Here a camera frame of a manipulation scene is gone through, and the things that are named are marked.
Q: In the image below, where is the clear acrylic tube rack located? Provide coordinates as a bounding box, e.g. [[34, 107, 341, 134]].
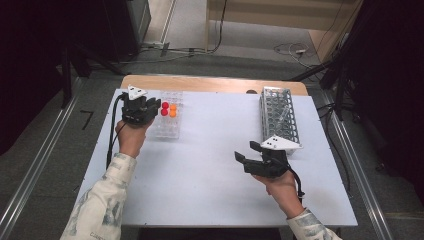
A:
[[151, 89, 185, 140]]

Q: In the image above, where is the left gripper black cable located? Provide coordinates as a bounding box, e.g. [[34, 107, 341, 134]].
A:
[[105, 92, 130, 170]]

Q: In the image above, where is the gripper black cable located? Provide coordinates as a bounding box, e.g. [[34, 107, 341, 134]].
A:
[[105, 92, 130, 170], [285, 165, 306, 205]]

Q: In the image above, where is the white floor cable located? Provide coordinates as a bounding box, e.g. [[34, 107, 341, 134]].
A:
[[273, 41, 313, 69]]

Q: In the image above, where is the hanging black cable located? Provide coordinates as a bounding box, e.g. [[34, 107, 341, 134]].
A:
[[211, 0, 229, 54]]

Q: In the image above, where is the person's right hand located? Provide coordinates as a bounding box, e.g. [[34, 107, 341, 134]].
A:
[[251, 169, 306, 220]]

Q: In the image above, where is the metal floor rail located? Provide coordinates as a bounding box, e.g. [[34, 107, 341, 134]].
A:
[[0, 77, 83, 240], [314, 89, 396, 240]]

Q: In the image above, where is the person's left hand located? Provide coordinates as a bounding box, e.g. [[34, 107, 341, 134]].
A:
[[115, 117, 155, 160]]

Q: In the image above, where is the wooden table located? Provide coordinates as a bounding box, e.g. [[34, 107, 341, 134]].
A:
[[119, 74, 310, 98]]

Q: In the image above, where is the black curtain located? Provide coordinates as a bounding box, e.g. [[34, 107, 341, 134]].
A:
[[343, 0, 424, 208], [0, 0, 111, 156]]

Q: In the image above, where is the black metal stand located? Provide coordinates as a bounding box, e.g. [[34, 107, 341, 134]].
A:
[[289, 19, 359, 122], [59, 43, 128, 109]]

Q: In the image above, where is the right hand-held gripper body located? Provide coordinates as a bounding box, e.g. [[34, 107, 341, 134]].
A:
[[244, 134, 304, 179]]

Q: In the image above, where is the dark cabinet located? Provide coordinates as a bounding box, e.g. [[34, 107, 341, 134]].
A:
[[99, 0, 152, 64]]

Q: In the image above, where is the black floor cable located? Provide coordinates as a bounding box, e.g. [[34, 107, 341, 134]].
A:
[[316, 102, 353, 193]]

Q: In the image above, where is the metal tube rack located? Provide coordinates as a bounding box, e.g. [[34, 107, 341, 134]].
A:
[[259, 86, 303, 156]]

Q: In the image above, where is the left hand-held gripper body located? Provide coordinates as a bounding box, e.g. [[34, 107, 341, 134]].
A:
[[120, 84, 155, 127]]

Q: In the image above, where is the light wooden furniture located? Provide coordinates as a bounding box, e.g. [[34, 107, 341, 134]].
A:
[[205, 0, 365, 63]]

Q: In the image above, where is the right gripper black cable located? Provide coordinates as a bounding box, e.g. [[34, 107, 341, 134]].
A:
[[285, 165, 306, 205]]

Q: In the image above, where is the uncapped clear tube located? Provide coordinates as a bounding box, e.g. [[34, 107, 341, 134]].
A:
[[277, 110, 292, 125]]

